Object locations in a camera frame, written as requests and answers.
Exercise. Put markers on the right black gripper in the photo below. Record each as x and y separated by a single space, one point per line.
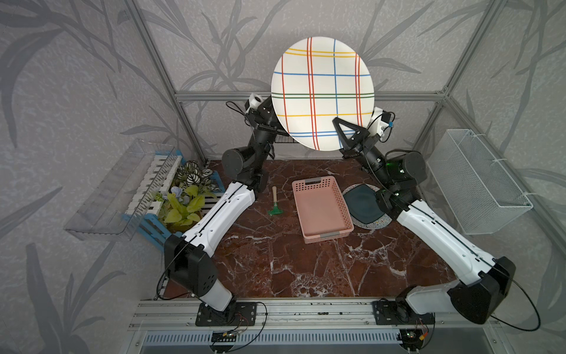
360 145

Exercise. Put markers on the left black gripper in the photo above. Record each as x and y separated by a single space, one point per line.
268 121

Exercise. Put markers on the white plaid striped plate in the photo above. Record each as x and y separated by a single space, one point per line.
316 80

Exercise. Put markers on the colourful squiggle round plate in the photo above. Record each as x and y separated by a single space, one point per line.
380 224

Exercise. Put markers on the dark teal square plate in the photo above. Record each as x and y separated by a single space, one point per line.
362 204

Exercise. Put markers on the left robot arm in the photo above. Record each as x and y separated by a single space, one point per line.
188 259

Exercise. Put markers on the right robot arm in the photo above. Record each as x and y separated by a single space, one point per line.
483 281

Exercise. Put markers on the pink plastic basket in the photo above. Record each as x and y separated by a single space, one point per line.
322 210

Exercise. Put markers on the green artificial plant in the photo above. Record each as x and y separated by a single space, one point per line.
183 202

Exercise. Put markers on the blue white wooden crate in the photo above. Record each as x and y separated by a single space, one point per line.
150 221

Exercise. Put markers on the clear acrylic shelf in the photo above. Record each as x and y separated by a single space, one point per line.
116 208

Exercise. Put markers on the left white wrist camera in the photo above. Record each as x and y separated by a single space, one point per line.
254 102

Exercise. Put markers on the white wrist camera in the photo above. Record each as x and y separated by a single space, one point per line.
254 102
380 120

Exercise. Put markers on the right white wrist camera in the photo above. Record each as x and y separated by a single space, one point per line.
380 120

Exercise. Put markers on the black wire wall basket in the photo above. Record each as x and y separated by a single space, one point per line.
283 137

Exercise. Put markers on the white mesh wall basket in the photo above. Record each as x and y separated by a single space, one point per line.
480 192

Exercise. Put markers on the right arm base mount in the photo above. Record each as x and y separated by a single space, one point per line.
398 312

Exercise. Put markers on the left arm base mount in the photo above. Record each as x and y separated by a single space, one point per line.
237 313

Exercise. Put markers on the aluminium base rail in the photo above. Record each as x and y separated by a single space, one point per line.
288 314

